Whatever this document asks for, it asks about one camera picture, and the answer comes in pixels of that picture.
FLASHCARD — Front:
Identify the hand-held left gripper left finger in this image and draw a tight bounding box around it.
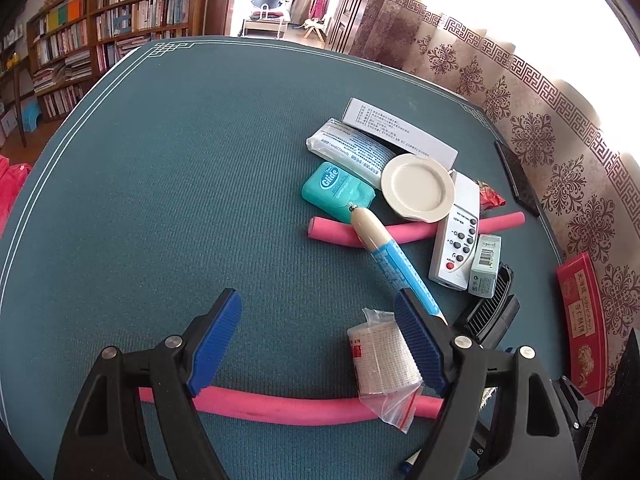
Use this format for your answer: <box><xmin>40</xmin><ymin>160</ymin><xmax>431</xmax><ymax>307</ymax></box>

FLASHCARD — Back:
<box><xmin>54</xmin><ymin>287</ymin><xmax>243</xmax><ymax>480</ymax></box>

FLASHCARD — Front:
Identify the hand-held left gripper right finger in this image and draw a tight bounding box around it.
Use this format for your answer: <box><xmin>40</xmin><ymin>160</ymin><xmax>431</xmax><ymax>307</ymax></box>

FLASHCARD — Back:
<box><xmin>392</xmin><ymin>290</ymin><xmax>583</xmax><ymax>480</ymax></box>

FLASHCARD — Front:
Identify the bandage roll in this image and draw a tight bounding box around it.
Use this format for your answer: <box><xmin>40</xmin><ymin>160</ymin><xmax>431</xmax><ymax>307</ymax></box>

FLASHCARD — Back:
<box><xmin>346</xmin><ymin>306</ymin><xmax>426</xmax><ymax>433</ymax></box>

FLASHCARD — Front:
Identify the black comb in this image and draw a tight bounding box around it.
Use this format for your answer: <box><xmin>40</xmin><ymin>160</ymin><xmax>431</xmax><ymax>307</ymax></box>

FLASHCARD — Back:
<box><xmin>452</xmin><ymin>262</ymin><xmax>521</xmax><ymax>348</ymax></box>

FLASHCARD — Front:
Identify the blue and cream pen tube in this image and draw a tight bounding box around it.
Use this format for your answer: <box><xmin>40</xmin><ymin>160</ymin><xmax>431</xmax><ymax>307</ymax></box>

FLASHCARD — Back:
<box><xmin>347</xmin><ymin>201</ymin><xmax>451</xmax><ymax>331</ymax></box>

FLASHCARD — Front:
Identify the long pink foam rod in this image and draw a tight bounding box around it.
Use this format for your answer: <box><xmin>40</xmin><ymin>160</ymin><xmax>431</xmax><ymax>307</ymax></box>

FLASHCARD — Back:
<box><xmin>137</xmin><ymin>385</ymin><xmax>446</xmax><ymax>427</ymax></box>

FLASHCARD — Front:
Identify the white remote control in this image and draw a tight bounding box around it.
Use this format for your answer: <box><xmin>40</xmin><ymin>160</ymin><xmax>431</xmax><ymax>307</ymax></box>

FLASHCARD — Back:
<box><xmin>428</xmin><ymin>170</ymin><xmax>482</xmax><ymax>291</ymax></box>

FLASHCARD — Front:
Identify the small pale green box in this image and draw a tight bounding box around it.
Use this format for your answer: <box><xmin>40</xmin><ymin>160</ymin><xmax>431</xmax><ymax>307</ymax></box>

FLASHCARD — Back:
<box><xmin>467</xmin><ymin>234</ymin><xmax>502</xmax><ymax>295</ymax></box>

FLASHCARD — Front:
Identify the short pink foam rod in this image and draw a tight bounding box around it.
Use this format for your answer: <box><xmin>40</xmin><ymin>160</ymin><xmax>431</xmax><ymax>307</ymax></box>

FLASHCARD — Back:
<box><xmin>306</xmin><ymin>211</ymin><xmax>526</xmax><ymax>249</ymax></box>

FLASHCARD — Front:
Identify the white round lid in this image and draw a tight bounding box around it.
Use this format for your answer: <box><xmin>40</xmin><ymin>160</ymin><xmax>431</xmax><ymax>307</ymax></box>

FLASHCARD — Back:
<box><xmin>381</xmin><ymin>153</ymin><xmax>457</xmax><ymax>222</ymax></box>

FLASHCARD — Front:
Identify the red snack packet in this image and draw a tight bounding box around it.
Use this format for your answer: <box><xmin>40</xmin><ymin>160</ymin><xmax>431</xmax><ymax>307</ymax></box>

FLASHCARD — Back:
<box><xmin>475</xmin><ymin>180</ymin><xmax>506</xmax><ymax>209</ymax></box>

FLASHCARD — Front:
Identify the teal dental floss case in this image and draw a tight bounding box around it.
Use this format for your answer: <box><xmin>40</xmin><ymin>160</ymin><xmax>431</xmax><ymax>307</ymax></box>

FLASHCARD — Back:
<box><xmin>301</xmin><ymin>161</ymin><xmax>377</xmax><ymax>222</ymax></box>

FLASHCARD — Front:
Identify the white tissue packet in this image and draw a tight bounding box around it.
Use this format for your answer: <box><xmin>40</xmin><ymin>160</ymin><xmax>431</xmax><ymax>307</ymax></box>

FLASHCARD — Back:
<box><xmin>306</xmin><ymin>117</ymin><xmax>401</xmax><ymax>187</ymax></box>

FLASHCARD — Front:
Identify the white blue medicine box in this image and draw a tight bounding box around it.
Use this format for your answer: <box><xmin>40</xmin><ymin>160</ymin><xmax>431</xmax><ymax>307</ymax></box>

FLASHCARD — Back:
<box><xmin>342</xmin><ymin>97</ymin><xmax>459</xmax><ymax>170</ymax></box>

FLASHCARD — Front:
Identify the black smartphone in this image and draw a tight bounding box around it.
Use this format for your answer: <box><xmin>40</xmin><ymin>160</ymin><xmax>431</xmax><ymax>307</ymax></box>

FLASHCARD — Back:
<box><xmin>494</xmin><ymin>140</ymin><xmax>542</xmax><ymax>217</ymax></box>

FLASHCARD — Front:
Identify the patterned beige curtain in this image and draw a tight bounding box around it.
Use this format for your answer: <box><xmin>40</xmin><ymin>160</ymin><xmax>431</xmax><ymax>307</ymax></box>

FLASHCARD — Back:
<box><xmin>347</xmin><ymin>0</ymin><xmax>640</xmax><ymax>361</ymax></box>

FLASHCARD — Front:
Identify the pink cloth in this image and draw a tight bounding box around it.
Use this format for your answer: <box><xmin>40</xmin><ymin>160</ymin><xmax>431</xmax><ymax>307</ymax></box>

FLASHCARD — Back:
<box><xmin>0</xmin><ymin>155</ymin><xmax>31</xmax><ymax>236</ymax></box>

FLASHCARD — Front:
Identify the blue plastic stool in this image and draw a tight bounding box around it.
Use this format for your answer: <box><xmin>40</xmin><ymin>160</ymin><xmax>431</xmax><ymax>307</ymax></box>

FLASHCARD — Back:
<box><xmin>20</xmin><ymin>100</ymin><xmax>41</xmax><ymax>133</ymax></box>

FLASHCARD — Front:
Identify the small wooden stool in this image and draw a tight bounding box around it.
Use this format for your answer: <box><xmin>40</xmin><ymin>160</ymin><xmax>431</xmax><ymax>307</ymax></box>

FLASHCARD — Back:
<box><xmin>302</xmin><ymin>17</ymin><xmax>331</xmax><ymax>41</ymax></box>

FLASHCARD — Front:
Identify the wooden bookshelf with books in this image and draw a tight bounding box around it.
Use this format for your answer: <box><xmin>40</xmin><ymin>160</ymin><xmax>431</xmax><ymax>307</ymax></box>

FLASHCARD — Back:
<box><xmin>0</xmin><ymin>0</ymin><xmax>201</xmax><ymax>133</ymax></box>

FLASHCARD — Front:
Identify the black and white chair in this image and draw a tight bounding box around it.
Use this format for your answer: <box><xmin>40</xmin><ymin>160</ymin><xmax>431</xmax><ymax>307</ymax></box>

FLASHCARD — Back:
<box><xmin>242</xmin><ymin>0</ymin><xmax>296</xmax><ymax>41</ymax></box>

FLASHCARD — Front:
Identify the wooden door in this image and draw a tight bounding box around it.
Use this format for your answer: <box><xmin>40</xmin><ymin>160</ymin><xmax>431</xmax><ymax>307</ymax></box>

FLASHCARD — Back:
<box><xmin>330</xmin><ymin>0</ymin><xmax>381</xmax><ymax>53</ymax></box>

